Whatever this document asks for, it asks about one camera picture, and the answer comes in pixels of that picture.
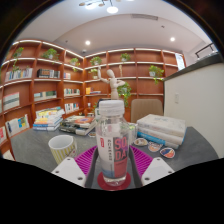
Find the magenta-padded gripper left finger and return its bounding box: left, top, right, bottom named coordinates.
left=51, top=145, right=101, bottom=190

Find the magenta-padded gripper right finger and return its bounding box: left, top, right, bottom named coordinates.
left=128, top=145, right=175, bottom=190

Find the small colourful oval sticker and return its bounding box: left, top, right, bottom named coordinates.
left=147, top=141, right=164, bottom=153
left=159, top=147, right=176, bottom=159
left=133, top=137, right=149, bottom=147

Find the white mug with yellow stripes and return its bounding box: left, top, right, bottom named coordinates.
left=48, top=134, right=78, bottom=166

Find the white book with blue spine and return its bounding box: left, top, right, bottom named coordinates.
left=136, top=131, right=181, bottom=150

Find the thin white book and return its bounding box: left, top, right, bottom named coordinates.
left=137, top=126, right=185, bottom=145

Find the flat round red coaster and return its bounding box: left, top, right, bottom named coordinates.
left=97, top=171, right=132, bottom=192

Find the stack of dark magazines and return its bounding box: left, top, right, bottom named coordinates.
left=59, top=114, right=99, bottom=137

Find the thick white book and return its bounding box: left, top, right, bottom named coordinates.
left=137, top=113, right=187, bottom=138

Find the stack of colourful books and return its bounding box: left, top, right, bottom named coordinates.
left=32, top=106, right=66, bottom=132

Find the clear bottle with red label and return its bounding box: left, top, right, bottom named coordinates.
left=95, top=99, right=131, bottom=187

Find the white counter with dark top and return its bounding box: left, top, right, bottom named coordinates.
left=163, top=52, right=224, bottom=160

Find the wooden shelf unit with books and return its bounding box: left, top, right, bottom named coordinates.
left=0, top=39, right=188, bottom=158

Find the wooden artist mannequin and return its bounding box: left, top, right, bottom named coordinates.
left=97, top=68, right=127, bottom=101

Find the ceiling air vent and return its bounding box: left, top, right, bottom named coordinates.
left=130, top=13, right=159, bottom=21

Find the branched ceiling lamp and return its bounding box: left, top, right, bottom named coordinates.
left=78, top=0, right=123, bottom=15

